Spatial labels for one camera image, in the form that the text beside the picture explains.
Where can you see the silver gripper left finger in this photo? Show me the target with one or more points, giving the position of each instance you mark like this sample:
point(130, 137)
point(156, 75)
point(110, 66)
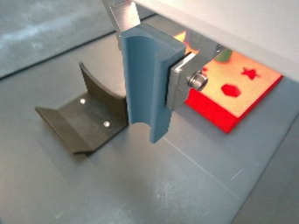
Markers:
point(124, 14)

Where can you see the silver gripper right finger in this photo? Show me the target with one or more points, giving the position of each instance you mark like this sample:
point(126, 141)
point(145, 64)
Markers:
point(186, 72)

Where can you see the blue arch block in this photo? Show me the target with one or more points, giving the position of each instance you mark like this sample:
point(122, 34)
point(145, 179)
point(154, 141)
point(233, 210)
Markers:
point(150, 52)

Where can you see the red foam shape board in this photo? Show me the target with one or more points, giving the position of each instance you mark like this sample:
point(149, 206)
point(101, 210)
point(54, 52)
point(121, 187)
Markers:
point(240, 83)

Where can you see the green cylinder peg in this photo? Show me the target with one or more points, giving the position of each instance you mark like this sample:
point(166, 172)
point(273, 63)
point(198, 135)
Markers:
point(224, 57)

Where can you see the black curved stand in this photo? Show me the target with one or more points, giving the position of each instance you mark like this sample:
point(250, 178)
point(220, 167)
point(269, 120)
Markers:
point(90, 120)

